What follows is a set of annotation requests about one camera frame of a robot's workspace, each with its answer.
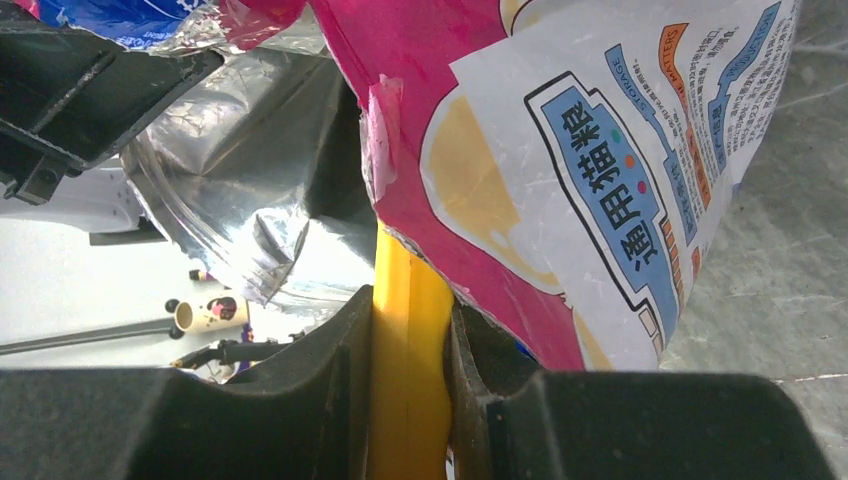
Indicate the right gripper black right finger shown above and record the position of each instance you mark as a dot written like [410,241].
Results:
[513,419]

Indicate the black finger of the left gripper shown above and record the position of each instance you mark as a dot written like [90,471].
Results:
[71,100]

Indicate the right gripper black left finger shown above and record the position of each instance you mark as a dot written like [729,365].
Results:
[301,414]

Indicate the yellow plastic scoop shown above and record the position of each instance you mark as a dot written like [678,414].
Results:
[410,408]

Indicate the colourful pet food bag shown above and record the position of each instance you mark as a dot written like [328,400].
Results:
[563,165]

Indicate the paper cup with cartoon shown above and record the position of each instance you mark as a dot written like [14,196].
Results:
[217,311]

